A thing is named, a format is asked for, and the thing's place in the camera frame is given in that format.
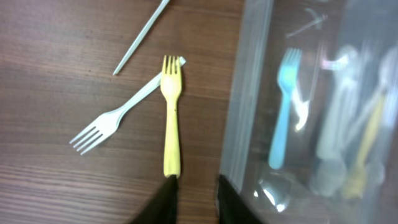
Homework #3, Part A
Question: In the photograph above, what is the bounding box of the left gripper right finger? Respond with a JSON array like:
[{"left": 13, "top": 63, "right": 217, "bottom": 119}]
[{"left": 217, "top": 174, "right": 262, "bottom": 224}]

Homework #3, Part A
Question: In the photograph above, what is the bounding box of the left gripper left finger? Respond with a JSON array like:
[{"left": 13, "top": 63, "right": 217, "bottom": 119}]
[{"left": 130, "top": 175, "right": 178, "bottom": 224}]

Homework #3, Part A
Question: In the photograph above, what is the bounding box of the yellow plastic spoon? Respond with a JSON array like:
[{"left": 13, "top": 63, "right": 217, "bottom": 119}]
[{"left": 341, "top": 95, "right": 386, "bottom": 200}]

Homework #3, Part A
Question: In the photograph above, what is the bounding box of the yellow plastic fork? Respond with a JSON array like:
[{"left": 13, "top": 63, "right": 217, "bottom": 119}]
[{"left": 160, "top": 55, "right": 182, "bottom": 178}]

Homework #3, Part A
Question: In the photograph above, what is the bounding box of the light blue plastic fork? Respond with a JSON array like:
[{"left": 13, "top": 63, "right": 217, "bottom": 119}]
[{"left": 268, "top": 48, "right": 302, "bottom": 170}]

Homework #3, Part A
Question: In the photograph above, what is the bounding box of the curved white plastic fork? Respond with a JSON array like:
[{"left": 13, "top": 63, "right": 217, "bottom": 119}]
[{"left": 113, "top": 0, "right": 170, "bottom": 76}]

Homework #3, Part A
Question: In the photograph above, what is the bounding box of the left clear plastic container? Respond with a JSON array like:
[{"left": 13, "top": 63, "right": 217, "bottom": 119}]
[{"left": 220, "top": 0, "right": 345, "bottom": 223}]

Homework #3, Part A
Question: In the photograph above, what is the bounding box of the clear plastic container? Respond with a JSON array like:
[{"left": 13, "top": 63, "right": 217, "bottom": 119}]
[
  {"left": 220, "top": 0, "right": 345, "bottom": 223},
  {"left": 310, "top": 1, "right": 397, "bottom": 223}
]

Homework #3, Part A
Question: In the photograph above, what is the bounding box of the right clear plastic container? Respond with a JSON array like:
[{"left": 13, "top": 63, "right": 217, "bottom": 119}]
[{"left": 310, "top": 1, "right": 397, "bottom": 223}]

